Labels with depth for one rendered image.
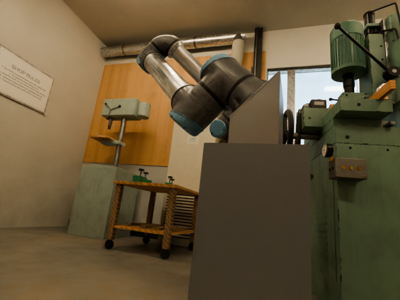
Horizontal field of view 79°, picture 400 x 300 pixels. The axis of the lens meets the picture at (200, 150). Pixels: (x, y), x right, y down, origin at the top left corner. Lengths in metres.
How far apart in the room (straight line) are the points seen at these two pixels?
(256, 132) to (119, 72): 3.40
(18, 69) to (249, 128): 2.78
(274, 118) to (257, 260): 0.40
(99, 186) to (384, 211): 2.35
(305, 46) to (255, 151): 2.81
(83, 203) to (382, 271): 2.48
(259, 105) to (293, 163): 0.22
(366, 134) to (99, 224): 2.32
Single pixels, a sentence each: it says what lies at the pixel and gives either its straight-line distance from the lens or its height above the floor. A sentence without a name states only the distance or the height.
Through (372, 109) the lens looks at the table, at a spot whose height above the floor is 0.85.
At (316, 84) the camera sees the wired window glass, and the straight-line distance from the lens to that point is 3.26.
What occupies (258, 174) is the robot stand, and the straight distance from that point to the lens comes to 0.70.
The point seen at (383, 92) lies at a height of 0.91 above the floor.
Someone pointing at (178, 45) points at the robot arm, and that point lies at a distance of 1.45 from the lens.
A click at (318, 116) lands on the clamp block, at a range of 1.47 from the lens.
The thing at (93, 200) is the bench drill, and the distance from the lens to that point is 2.77.
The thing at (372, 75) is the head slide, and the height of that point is 1.15.
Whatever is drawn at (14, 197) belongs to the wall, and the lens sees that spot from 3.20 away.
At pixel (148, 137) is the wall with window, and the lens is 3.28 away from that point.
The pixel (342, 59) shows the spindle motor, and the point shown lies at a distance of 1.67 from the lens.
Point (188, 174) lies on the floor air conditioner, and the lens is 2.62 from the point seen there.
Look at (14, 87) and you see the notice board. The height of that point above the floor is 1.37.
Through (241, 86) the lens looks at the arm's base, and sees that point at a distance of 0.89.
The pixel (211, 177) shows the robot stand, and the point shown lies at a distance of 0.72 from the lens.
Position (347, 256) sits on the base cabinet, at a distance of 1.22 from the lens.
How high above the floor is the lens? 0.34
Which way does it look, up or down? 15 degrees up
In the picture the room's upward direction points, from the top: 6 degrees clockwise
